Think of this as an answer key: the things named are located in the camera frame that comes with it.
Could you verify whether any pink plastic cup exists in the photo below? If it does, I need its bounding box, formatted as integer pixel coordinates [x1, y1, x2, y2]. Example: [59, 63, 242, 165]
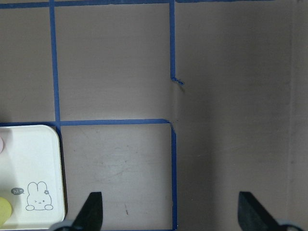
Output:
[0, 137, 4, 153]

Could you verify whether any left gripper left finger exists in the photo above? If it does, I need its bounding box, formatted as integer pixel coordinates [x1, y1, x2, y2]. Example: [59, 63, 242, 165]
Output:
[71, 192, 103, 231]

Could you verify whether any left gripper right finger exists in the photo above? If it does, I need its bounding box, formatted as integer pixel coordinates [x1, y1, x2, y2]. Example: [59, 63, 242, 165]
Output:
[237, 192, 279, 231]

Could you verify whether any yellow plastic cup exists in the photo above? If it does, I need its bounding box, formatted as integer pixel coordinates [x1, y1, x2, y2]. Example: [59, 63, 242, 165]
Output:
[0, 197, 12, 226]

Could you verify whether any cream plastic tray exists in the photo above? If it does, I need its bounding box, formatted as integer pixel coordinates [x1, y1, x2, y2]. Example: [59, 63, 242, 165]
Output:
[0, 125, 65, 231]

